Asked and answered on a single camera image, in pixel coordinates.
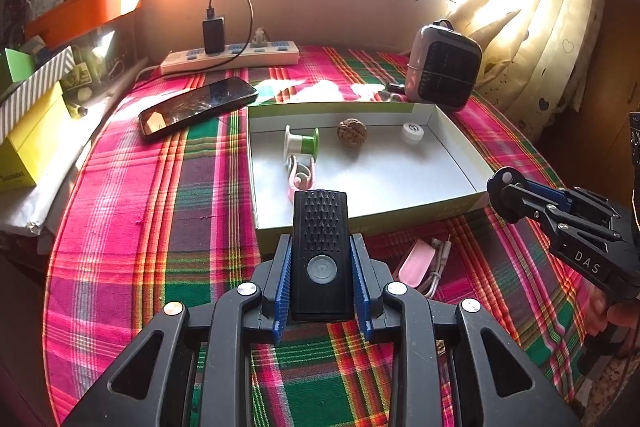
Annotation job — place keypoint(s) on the white power strip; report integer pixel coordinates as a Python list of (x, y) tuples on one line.
[(270, 54)]

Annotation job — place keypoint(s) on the green box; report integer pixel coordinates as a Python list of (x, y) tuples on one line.
[(17, 67)]

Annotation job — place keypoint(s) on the black smartphone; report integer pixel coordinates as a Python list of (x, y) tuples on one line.
[(200, 107)]

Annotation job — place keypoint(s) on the grey heater with black grille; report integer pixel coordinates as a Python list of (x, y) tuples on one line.
[(445, 67)]

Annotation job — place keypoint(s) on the green and white spool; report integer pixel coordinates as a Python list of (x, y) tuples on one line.
[(300, 146)]

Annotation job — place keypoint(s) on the person's right hand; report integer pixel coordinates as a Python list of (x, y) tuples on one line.
[(617, 312)]

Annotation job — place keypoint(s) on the pink and green clip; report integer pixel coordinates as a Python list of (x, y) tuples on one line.
[(295, 179)]

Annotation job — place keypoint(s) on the orange tray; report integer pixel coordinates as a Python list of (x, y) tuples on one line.
[(85, 9)]

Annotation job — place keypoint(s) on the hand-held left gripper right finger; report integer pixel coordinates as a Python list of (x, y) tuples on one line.
[(360, 282)]

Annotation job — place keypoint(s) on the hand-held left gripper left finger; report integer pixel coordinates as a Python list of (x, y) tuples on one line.
[(282, 282)]

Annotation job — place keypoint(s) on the green cardboard box tray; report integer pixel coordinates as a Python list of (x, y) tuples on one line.
[(380, 177)]

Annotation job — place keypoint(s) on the black device with round button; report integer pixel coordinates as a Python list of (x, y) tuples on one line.
[(322, 247)]

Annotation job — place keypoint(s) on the plaid tablecloth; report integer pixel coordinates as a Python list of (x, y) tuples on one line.
[(150, 232)]

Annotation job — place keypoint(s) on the small brown walnut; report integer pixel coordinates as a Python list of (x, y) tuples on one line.
[(352, 134)]

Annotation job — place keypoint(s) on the small green patterned card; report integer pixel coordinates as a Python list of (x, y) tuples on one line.
[(77, 76)]

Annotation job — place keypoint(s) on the cream heart-print curtain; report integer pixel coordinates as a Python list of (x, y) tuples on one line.
[(550, 32)]

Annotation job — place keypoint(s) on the striped box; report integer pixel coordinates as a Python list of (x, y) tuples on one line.
[(30, 89)]

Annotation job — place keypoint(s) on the pink silicone case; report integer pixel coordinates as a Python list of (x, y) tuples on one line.
[(417, 262)]

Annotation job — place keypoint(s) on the yellow box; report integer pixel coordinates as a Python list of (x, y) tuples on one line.
[(35, 137)]

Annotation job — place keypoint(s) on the small black plug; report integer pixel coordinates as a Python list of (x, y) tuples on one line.
[(395, 88)]

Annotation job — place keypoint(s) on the black charger adapter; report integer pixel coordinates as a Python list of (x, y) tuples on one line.
[(214, 36)]

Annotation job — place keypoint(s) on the small white round cap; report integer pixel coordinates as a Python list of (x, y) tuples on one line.
[(412, 133)]

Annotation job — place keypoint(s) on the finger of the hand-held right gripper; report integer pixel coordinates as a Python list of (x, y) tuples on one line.
[(520, 207), (550, 193)]

